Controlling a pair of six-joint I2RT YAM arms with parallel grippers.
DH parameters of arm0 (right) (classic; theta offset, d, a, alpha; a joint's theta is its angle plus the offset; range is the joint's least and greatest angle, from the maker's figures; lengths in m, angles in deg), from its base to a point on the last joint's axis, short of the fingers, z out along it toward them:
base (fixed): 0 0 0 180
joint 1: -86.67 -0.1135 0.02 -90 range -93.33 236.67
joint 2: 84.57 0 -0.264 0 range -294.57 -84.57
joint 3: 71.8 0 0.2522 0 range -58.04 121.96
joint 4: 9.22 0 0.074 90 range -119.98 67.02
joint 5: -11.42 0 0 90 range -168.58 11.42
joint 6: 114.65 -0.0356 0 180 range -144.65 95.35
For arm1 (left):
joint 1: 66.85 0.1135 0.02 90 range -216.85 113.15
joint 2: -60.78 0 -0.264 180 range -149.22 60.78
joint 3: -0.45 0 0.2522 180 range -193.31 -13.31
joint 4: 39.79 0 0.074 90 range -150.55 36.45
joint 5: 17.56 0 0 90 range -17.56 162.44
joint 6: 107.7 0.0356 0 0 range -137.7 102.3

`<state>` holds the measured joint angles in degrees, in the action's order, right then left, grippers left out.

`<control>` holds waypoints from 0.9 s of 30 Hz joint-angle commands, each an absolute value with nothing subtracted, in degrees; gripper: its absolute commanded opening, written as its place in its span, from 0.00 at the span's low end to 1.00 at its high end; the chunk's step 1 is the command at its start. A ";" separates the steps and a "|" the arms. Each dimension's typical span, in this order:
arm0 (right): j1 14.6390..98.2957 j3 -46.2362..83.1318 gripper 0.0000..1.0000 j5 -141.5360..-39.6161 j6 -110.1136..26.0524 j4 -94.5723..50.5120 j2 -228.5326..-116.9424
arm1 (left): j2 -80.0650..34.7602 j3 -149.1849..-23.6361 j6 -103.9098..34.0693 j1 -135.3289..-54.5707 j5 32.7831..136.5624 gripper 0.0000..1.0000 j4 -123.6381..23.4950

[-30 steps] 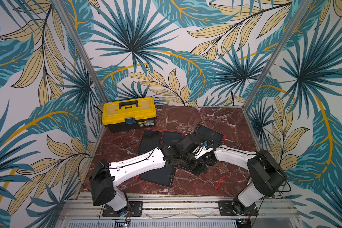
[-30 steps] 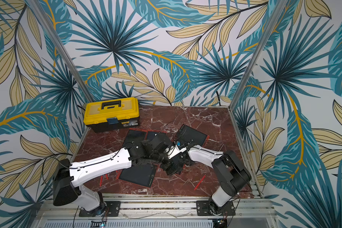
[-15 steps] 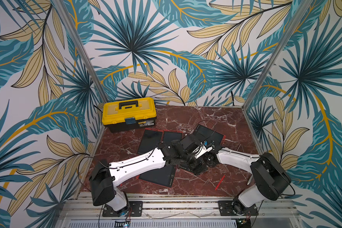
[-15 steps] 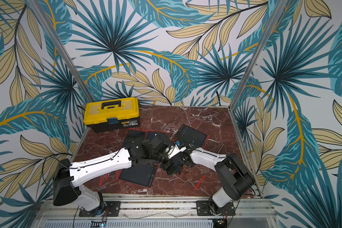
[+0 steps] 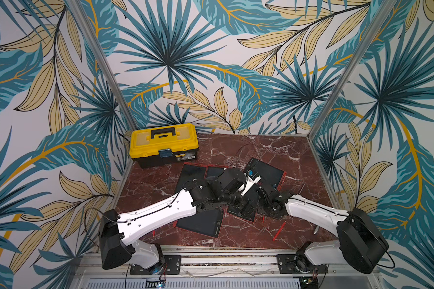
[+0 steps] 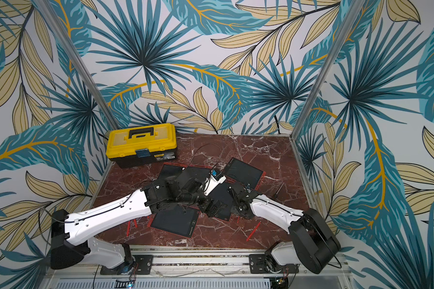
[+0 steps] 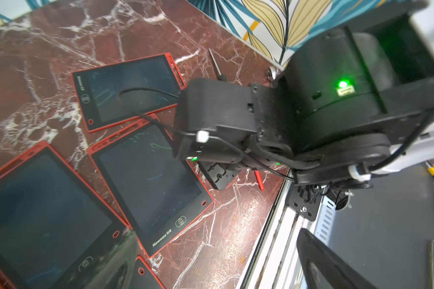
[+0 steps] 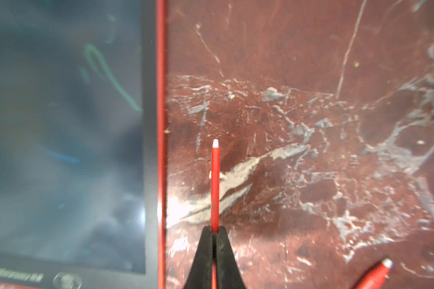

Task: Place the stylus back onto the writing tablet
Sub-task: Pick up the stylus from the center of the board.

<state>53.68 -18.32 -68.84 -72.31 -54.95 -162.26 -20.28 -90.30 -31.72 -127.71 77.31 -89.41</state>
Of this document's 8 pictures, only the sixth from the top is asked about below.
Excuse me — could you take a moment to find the back left writing tablet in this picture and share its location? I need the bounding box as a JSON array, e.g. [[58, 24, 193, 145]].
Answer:
[[157, 164, 210, 183]]

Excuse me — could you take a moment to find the yellow black toolbox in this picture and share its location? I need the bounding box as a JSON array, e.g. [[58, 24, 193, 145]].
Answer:
[[106, 124, 177, 169]]

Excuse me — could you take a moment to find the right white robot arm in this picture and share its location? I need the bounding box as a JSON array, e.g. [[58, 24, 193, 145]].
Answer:
[[228, 185, 341, 274]]

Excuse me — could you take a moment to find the back right writing tablet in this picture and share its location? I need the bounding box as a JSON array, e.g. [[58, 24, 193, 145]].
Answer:
[[224, 158, 265, 190]]

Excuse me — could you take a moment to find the front left writing tablet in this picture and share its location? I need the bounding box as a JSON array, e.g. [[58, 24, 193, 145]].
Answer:
[[149, 205, 200, 238]]

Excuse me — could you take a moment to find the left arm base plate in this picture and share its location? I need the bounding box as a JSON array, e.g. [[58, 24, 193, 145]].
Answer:
[[100, 255, 153, 276]]

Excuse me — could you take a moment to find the aluminium front rail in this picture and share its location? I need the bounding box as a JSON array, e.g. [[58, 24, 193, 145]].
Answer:
[[40, 246, 357, 289]]

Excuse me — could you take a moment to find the middle right writing tablet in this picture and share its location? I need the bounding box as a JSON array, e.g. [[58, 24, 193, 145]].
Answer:
[[198, 182, 233, 222]]

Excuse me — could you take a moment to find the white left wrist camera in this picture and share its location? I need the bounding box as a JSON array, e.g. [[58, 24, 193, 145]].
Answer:
[[203, 169, 226, 196]]

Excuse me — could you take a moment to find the writing tablet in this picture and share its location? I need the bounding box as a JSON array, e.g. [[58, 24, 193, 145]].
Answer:
[[149, 205, 200, 238], [198, 182, 233, 222], [224, 158, 265, 190], [157, 164, 210, 183]]

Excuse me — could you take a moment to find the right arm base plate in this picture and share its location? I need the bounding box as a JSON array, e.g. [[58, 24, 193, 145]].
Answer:
[[248, 254, 299, 274]]

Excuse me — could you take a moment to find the yellow black screwdriver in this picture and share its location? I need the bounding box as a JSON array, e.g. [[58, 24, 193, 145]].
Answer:
[[272, 183, 284, 200]]

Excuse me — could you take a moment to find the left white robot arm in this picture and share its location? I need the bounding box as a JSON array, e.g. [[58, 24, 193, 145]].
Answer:
[[50, 177, 220, 274]]

